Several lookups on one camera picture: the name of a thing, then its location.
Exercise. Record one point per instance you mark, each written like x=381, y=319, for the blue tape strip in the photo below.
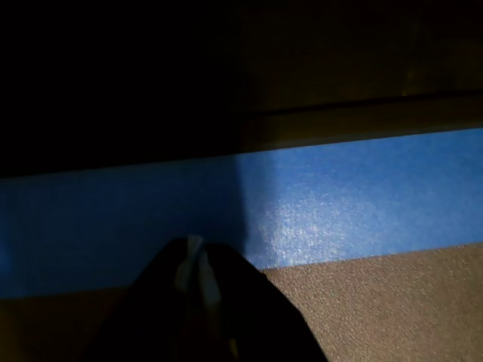
x=339, y=196

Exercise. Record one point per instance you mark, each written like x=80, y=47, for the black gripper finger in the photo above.
x=151, y=301
x=249, y=309

